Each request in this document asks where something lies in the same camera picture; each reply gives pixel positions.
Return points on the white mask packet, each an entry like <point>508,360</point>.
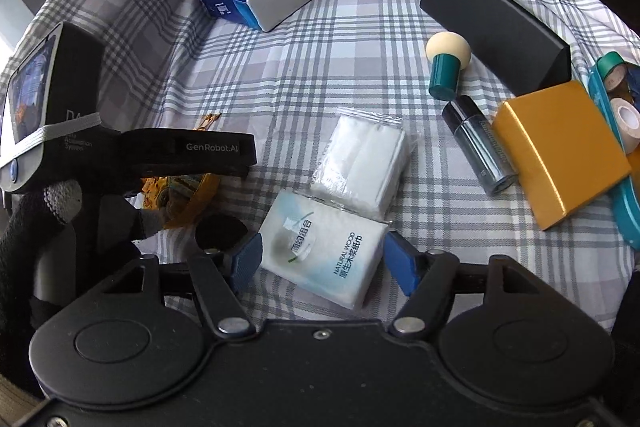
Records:
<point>360,162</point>

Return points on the gold cardboard box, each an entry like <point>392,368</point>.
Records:
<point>555,152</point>

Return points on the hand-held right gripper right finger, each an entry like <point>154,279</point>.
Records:
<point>400,257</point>

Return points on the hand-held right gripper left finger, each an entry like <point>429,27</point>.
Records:
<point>247,257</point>

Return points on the white tape roll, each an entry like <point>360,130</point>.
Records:
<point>627,119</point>

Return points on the person's left hand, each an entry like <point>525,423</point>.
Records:
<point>62,202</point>

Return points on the green tape roll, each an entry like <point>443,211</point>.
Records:
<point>607,64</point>

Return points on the glass bottle black cap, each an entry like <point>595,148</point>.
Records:
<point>480,147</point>

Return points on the black triangular box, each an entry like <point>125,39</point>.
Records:
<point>490,22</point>

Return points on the white tissue pack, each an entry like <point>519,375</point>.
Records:
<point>320,257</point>

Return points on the dark blue cloth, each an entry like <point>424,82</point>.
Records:
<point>635,79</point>

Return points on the gold tin tray teal rim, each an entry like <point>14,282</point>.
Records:
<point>627,207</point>

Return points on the grey plaid blanket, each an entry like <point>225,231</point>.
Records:
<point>300,72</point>

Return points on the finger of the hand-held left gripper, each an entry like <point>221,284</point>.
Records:
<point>210,152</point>

